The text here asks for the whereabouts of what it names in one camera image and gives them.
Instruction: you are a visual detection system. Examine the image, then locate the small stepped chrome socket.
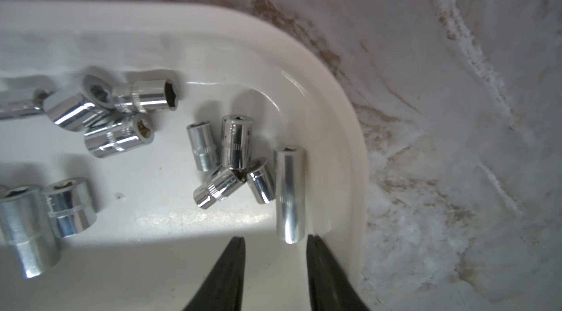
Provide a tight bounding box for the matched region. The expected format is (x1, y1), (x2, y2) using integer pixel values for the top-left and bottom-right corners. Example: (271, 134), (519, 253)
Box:
(186, 121), (220, 173)

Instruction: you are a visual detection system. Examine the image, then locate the chrome socket lowest cluster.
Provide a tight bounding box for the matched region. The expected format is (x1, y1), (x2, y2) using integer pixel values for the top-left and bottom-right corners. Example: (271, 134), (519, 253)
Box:
(42, 75), (115, 132)

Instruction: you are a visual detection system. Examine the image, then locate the chrome socket pair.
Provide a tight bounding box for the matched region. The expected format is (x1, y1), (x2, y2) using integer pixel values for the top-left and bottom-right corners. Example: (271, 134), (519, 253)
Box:
(193, 167), (246, 209)
(220, 114), (254, 170)

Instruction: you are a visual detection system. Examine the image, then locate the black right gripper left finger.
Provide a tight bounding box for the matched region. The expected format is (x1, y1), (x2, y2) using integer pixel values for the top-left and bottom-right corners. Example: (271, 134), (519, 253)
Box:
(184, 237), (246, 311)

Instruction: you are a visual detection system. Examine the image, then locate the medium chrome socket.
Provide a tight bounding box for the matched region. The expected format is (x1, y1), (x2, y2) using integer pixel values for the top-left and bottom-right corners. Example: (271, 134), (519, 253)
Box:
(1, 88), (53, 121)

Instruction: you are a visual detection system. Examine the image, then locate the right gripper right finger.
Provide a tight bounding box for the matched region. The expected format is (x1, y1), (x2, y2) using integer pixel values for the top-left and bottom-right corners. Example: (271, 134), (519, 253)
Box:
(306, 235), (369, 311)

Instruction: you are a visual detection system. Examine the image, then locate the chrome socket end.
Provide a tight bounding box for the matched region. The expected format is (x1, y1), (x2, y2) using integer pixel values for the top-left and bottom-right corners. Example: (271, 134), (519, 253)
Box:
(112, 78), (178, 113)

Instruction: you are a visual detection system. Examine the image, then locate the white plastic storage box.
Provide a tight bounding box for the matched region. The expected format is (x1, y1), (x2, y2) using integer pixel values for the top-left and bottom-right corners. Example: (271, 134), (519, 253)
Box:
(1, 0), (368, 310)

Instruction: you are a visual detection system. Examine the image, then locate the long slim chrome socket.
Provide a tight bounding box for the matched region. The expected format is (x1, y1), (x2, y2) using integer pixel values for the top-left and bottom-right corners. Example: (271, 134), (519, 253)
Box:
(274, 145), (306, 245)

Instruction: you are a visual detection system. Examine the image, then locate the short chrome socket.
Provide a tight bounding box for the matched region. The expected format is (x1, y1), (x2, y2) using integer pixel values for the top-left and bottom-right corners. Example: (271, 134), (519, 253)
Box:
(41, 177), (97, 239)

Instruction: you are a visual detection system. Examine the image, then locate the long chrome deep socket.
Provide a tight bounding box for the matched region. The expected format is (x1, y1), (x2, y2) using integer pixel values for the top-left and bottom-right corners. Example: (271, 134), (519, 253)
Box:
(1, 184), (61, 279)

